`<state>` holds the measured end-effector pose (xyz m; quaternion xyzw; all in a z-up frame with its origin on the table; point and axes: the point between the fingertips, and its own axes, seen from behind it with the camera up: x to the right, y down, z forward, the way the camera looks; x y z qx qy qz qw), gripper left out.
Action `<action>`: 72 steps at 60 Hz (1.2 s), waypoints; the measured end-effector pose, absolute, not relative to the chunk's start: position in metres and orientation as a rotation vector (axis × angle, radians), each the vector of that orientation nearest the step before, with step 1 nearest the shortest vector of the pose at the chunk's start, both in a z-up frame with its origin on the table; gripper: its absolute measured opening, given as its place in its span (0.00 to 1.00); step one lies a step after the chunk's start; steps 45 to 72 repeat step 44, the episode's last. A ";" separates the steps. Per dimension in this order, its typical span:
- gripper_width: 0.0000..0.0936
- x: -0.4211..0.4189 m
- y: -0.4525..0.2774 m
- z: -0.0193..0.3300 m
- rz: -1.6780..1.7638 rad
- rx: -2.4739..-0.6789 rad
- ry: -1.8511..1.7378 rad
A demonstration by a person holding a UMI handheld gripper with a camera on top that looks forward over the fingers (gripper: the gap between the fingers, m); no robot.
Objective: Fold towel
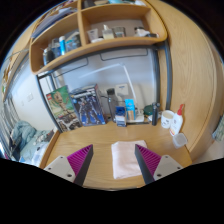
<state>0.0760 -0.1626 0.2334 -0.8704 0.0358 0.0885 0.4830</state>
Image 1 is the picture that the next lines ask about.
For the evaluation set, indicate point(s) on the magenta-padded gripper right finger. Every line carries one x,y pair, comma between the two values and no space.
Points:
166,165

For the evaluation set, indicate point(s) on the bed with grey-green bedding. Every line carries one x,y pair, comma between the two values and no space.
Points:
28,141

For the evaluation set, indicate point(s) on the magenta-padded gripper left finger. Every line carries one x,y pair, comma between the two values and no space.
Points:
60,166

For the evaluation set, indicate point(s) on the clear plastic container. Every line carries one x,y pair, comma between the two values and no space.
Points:
180,140

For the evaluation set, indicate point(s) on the green tree figure toy box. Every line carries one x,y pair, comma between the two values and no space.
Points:
63,108

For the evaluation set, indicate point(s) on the white red-capped lotion bottle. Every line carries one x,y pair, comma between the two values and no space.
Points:
176,125

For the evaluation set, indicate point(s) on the clear bottle with black cap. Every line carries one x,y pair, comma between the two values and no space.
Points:
111,106

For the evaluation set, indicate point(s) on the light blue carton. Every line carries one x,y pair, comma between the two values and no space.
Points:
130,110

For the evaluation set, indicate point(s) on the dark metal shelf frame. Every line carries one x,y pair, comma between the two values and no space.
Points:
168,83

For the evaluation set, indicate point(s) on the wooden shelf unit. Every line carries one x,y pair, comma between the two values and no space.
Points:
100,45

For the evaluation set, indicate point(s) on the white box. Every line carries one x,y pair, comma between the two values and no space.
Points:
122,90

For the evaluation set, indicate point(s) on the pale pink towel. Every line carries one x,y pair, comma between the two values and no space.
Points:
125,160

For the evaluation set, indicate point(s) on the black flask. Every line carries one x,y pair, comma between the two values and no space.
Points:
155,115

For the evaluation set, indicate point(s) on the white wall switch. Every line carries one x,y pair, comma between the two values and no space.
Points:
30,97

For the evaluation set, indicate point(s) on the blue robot model kit box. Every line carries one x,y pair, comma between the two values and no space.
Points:
88,106

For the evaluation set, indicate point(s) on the small dark blue box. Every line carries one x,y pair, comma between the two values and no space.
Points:
121,116

